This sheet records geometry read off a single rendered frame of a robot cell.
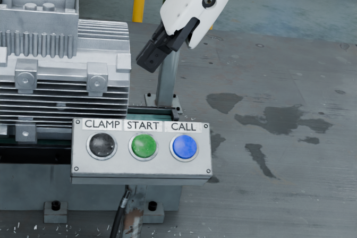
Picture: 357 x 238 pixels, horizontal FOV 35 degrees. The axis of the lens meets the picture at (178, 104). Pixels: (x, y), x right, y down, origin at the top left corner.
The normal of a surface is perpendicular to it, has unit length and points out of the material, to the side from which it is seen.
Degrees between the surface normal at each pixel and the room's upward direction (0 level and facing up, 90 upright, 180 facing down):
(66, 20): 90
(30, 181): 90
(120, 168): 37
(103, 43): 88
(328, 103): 0
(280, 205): 0
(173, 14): 63
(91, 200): 90
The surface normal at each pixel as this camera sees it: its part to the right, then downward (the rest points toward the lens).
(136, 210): 0.15, 0.51
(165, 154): 0.19, -0.38
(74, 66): 0.20, -0.16
